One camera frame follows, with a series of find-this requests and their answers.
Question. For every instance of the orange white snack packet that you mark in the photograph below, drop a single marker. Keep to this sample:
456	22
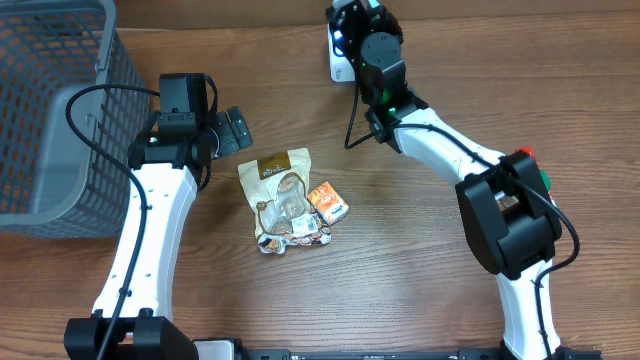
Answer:
328	203

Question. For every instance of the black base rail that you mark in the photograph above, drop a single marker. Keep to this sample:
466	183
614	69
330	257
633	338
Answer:
375	355

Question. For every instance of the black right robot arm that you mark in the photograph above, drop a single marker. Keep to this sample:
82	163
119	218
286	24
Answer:
511	225

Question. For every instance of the red snack bar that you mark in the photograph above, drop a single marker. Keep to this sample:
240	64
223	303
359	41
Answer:
530	152

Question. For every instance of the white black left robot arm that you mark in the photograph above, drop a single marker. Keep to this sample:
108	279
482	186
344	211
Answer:
168	163

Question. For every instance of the white barcode scanner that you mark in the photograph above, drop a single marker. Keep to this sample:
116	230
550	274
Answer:
341	69

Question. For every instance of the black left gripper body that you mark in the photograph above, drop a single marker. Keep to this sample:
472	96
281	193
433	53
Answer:
230	133

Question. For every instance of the white snack wrapper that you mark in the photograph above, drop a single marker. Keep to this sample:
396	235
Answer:
276	188

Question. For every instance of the grey plastic mesh basket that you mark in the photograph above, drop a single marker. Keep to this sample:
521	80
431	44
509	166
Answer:
58	54

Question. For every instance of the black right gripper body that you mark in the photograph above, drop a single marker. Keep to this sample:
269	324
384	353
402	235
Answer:
342	23

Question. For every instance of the green lid jar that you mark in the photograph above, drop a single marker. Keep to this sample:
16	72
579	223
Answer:
546	180

